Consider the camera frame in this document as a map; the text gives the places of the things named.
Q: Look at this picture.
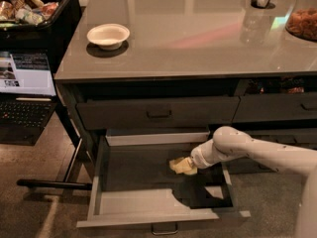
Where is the glass jar of snacks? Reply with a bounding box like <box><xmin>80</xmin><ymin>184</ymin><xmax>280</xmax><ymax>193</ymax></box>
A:
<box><xmin>285</xmin><ymin>0</ymin><xmax>317</xmax><ymax>42</ymax></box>

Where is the yellow sponge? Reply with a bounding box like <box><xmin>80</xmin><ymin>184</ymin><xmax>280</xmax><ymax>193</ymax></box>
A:
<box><xmin>169</xmin><ymin>157</ymin><xmax>197</xmax><ymax>176</ymax></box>

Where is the open grey middle drawer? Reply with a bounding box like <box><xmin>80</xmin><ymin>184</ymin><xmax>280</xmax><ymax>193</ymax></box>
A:
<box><xmin>77</xmin><ymin>127</ymin><xmax>251</xmax><ymax>237</ymax></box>

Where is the black laptop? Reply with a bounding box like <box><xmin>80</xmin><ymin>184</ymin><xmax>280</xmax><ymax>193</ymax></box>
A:
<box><xmin>0</xmin><ymin>52</ymin><xmax>57</xmax><ymax>146</ymax></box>

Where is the grey top left drawer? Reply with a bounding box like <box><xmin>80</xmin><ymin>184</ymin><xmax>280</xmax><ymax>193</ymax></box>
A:
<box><xmin>76</xmin><ymin>96</ymin><xmax>240</xmax><ymax>130</ymax></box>

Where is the white paper bowl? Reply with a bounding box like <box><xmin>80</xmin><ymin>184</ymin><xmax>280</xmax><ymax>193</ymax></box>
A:
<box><xmin>87</xmin><ymin>24</ymin><xmax>130</xmax><ymax>51</ymax></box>

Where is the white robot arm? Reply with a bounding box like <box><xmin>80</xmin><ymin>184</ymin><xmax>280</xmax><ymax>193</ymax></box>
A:
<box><xmin>190</xmin><ymin>126</ymin><xmax>317</xmax><ymax>238</ymax></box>

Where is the black cart frame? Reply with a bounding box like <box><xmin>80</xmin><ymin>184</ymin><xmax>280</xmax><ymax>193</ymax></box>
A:
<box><xmin>17</xmin><ymin>104</ymin><xmax>92</xmax><ymax>190</ymax></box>

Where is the grey bottom right drawer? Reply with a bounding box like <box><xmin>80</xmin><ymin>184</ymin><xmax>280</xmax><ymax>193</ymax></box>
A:
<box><xmin>226</xmin><ymin>158</ymin><xmax>272</xmax><ymax>175</ymax></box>

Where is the black bin of snacks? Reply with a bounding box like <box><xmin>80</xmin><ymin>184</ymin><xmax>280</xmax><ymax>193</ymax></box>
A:
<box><xmin>0</xmin><ymin>0</ymin><xmax>82</xmax><ymax>71</ymax></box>

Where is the grey top right drawer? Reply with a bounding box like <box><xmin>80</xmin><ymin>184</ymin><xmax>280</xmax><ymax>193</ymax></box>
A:
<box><xmin>233</xmin><ymin>92</ymin><xmax>317</xmax><ymax>123</ymax></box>

